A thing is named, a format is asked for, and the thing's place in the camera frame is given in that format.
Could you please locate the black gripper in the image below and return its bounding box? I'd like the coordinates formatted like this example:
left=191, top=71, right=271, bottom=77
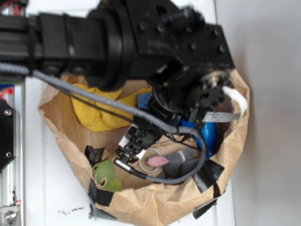
left=127, top=0, right=234, bottom=122

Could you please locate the green plush animal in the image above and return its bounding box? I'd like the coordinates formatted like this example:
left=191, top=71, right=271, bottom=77
left=92, top=159, right=124, bottom=192

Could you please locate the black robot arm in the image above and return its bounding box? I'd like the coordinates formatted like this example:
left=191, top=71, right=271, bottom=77
left=0, top=0, right=235, bottom=115

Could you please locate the light blue sponge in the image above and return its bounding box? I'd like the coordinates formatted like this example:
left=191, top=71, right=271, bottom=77
left=137, top=92, right=152, bottom=109

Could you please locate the blue plastic bottle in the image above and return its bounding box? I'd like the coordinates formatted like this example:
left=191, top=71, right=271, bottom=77
left=177, top=120, right=217, bottom=158

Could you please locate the grey plush mouse toy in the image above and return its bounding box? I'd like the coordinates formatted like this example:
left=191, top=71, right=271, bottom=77
left=146, top=147, right=199, bottom=179

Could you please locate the yellow microfiber cloth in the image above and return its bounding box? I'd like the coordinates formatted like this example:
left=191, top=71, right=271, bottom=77
left=71, top=83, right=152, bottom=132

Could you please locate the brown paper bag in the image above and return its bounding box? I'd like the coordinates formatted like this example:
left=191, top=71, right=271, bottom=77
left=38, top=68, right=250, bottom=226

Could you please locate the white plastic tray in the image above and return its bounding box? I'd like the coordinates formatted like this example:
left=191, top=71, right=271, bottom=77
left=24, top=0, right=236, bottom=226

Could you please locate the white ribbon cable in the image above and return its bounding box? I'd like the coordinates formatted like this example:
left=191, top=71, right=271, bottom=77
left=203, top=86, right=248, bottom=123

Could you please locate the white ring cord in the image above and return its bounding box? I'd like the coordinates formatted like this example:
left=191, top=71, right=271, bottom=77
left=138, top=147, right=163, bottom=173

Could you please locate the grey braided cable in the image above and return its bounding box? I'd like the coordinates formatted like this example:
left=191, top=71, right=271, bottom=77
left=0, top=61, right=209, bottom=185

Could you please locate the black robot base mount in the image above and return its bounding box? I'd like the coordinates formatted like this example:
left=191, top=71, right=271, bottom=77
left=0, top=99, right=16, bottom=173

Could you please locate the aluminium frame rail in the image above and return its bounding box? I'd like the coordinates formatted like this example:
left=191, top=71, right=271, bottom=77
left=0, top=84, right=25, bottom=226

